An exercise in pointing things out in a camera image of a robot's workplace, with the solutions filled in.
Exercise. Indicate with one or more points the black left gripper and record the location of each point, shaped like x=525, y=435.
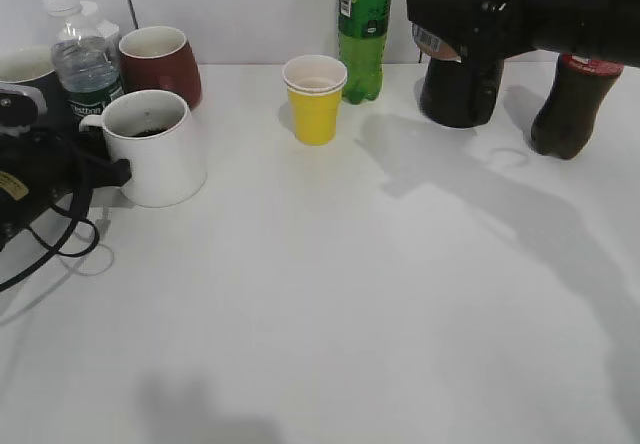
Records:
x=42, y=170

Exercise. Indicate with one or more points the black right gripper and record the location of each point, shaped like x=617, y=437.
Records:
x=469, y=41

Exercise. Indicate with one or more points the white ceramic mug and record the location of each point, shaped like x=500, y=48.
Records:
x=154, y=130

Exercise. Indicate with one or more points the black ceramic mug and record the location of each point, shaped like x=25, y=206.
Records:
x=458, y=96

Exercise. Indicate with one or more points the clear water bottle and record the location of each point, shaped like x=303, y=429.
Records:
x=85, y=62

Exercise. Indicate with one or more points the green soda bottle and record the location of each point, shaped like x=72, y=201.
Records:
x=362, y=34

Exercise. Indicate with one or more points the dark red ceramic mug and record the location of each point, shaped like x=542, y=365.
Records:
x=160, y=58

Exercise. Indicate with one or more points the cola bottle red label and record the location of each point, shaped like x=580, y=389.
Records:
x=565, y=123

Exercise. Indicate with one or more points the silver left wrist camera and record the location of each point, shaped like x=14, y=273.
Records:
x=21, y=108

